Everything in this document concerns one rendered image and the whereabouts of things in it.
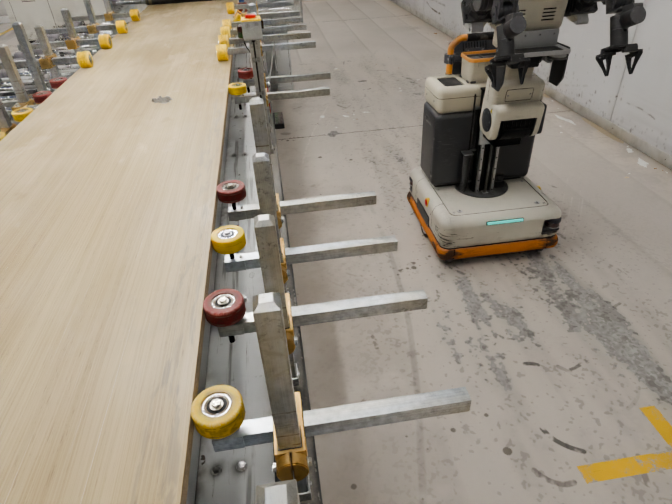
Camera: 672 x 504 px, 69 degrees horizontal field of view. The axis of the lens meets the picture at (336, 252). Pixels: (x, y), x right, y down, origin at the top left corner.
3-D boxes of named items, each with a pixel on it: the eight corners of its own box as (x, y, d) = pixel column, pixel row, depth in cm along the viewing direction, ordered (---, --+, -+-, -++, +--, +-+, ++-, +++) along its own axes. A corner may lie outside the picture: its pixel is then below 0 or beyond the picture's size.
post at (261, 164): (290, 317, 132) (268, 150, 104) (291, 326, 129) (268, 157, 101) (277, 319, 131) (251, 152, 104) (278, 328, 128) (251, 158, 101)
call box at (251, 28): (262, 37, 185) (260, 15, 180) (263, 41, 179) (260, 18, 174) (244, 39, 184) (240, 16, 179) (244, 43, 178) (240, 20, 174)
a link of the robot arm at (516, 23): (514, 5, 172) (490, 7, 171) (530, -7, 160) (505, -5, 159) (516, 41, 174) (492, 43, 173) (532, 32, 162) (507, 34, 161)
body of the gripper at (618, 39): (638, 48, 175) (638, 26, 173) (612, 50, 173) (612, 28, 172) (625, 52, 181) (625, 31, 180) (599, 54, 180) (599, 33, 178)
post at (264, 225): (298, 392, 112) (273, 210, 84) (299, 405, 109) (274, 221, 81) (283, 395, 111) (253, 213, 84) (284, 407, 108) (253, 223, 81)
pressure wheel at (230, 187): (235, 229, 139) (228, 194, 132) (217, 221, 143) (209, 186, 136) (256, 218, 144) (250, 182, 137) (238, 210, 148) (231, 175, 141)
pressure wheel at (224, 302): (220, 360, 98) (209, 318, 92) (208, 336, 104) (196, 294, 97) (257, 345, 101) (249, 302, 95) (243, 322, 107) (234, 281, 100)
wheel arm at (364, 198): (374, 201, 149) (374, 189, 146) (376, 207, 146) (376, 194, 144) (230, 218, 145) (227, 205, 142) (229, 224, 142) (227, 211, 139)
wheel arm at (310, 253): (394, 246, 128) (394, 233, 126) (397, 254, 126) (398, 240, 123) (227, 267, 124) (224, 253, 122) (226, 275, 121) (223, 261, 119)
